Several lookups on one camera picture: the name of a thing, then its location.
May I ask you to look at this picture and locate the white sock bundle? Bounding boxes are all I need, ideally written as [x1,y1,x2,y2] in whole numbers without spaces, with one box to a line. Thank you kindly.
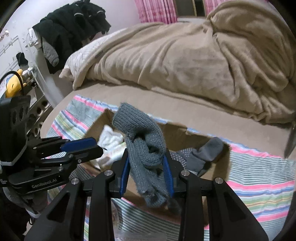
[90,125,126,171]

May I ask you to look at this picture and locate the grey dotted sock bundle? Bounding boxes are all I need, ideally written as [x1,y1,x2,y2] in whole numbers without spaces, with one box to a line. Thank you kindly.
[170,137,224,177]

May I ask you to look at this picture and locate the grey knit sock bundle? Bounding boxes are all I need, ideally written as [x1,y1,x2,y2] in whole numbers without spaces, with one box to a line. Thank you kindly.
[112,103,181,214]

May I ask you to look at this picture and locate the brown cardboard box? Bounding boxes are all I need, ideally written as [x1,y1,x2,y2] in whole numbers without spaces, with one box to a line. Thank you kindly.
[83,108,231,223]

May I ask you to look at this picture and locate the metal shelf rack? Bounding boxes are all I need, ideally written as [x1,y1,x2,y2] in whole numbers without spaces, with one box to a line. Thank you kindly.
[24,66,53,140]

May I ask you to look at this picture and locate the white patterned pillow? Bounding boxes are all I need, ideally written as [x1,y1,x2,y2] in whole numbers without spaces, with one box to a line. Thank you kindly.
[59,28,126,82]

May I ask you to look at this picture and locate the yellow toy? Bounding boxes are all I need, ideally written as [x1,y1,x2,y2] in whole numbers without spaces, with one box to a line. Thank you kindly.
[6,69,23,98]

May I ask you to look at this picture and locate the striped colourful towel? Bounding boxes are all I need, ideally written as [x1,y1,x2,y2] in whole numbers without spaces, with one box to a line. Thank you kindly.
[42,95,295,240]

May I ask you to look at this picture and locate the beige bed mattress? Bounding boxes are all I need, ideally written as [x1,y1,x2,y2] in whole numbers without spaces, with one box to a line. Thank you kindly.
[41,81,290,157]

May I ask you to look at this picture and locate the pile of black clothes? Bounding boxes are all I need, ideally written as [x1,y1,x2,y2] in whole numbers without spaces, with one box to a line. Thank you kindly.
[33,1,111,74]

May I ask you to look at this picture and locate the beige fleece blanket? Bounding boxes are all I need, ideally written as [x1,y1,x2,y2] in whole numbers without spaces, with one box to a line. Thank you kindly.
[72,1,295,123]

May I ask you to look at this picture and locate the pink window curtain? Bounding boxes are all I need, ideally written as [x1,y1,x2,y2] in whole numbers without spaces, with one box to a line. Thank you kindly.
[135,0,224,24]

